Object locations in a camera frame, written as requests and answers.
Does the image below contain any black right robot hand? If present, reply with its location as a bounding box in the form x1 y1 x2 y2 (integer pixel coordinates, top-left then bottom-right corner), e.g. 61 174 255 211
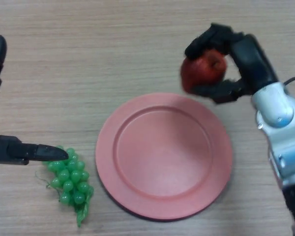
184 23 280 104

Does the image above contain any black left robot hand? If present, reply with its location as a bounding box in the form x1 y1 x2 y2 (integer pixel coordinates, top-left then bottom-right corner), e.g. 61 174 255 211
0 13 69 166

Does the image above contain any red apple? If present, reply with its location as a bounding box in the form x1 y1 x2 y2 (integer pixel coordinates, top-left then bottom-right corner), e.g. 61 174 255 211
180 49 228 94

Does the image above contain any pink round plate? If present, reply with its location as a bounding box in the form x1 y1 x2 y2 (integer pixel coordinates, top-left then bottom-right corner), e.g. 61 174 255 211
95 92 233 221

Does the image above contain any green grape bunch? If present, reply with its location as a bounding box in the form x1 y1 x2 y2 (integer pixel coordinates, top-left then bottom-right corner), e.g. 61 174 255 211
34 145 94 228

